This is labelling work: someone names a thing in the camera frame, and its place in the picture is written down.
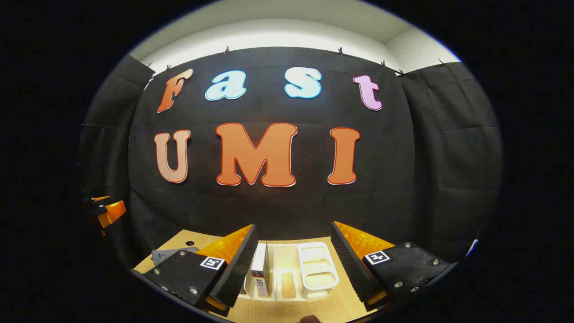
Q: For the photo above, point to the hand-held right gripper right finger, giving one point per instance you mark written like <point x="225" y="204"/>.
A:
<point x="350" y="264"/>

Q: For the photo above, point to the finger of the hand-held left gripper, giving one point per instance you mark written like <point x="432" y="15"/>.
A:
<point x="112" y="214"/>
<point x="98" y="198"/>

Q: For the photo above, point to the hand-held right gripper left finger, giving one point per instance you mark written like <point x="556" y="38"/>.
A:
<point x="237" y="269"/>

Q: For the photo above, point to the grey cover book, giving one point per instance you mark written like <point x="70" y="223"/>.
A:
<point x="260" y="269"/>

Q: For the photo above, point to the white plastic bookshelf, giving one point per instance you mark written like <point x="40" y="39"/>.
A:
<point x="318" y="269"/>

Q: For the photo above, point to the grey black schoolbag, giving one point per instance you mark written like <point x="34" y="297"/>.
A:
<point x="163" y="255"/>

